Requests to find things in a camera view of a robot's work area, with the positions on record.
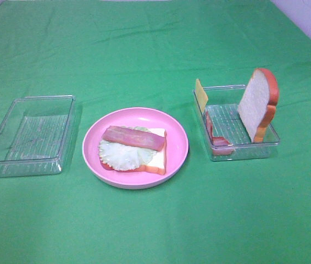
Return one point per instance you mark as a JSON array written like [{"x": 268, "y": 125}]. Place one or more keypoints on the bread slice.
[
  {"x": 257, "y": 106},
  {"x": 158, "y": 159}
]

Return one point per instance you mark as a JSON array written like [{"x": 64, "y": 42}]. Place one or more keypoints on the straight bacon strip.
[{"x": 154, "y": 139}]

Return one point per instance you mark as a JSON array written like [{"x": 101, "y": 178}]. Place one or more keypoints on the green lettuce leaf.
[{"x": 124, "y": 148}]

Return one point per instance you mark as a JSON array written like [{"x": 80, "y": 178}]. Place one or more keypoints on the yellow cheese slice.
[{"x": 201, "y": 96}]

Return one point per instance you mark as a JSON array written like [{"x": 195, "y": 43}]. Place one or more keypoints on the curved bacon strip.
[{"x": 217, "y": 140}]

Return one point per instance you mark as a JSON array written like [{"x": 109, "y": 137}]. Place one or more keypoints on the pink plate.
[{"x": 176, "y": 146}]

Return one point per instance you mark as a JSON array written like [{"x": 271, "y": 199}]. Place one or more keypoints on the clear right plastic tray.
[{"x": 222, "y": 106}]

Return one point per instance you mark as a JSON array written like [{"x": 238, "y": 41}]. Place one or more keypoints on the clear plastic tray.
[
  {"x": 222, "y": 106},
  {"x": 35, "y": 135}
]

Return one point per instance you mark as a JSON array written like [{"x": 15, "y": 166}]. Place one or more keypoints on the green tablecloth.
[{"x": 113, "y": 55}]

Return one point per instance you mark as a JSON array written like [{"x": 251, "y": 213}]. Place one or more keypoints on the clear left plastic tray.
[{"x": 35, "y": 135}]

